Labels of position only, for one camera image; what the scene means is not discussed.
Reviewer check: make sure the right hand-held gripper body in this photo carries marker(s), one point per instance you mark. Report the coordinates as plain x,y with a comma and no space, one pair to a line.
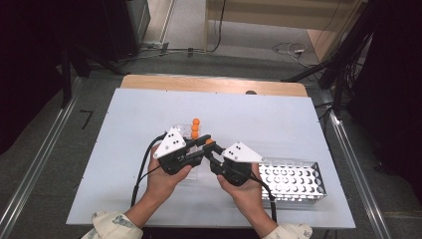
240,154

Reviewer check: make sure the perforated metal tube rack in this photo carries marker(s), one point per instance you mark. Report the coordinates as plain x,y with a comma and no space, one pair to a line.
292,179

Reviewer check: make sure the power strip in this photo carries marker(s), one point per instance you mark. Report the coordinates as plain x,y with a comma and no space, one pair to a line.
156,46

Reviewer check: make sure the person's right hand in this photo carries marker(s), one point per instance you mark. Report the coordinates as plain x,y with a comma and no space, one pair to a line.
247,195

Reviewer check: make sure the aluminium floor rail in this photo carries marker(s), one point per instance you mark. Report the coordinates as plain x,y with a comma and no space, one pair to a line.
351,159
40,159

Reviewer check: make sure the clear plastic tube rack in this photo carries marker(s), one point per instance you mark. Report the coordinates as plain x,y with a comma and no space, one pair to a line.
185,129

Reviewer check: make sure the person's left hand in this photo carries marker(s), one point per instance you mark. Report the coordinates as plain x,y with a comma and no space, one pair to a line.
162,186

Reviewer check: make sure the light wooden cabinet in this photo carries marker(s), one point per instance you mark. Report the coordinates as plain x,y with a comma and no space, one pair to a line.
282,13

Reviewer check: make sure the dark curtain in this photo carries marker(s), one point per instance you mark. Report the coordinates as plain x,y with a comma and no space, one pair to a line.
30,66
394,99

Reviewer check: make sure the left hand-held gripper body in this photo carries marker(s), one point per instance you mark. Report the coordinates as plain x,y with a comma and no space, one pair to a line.
170,146

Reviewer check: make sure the black metal stand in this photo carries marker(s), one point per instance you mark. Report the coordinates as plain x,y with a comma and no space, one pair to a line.
66,76
338,66

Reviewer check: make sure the black equipment cabinet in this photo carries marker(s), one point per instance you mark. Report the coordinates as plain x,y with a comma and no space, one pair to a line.
126,26

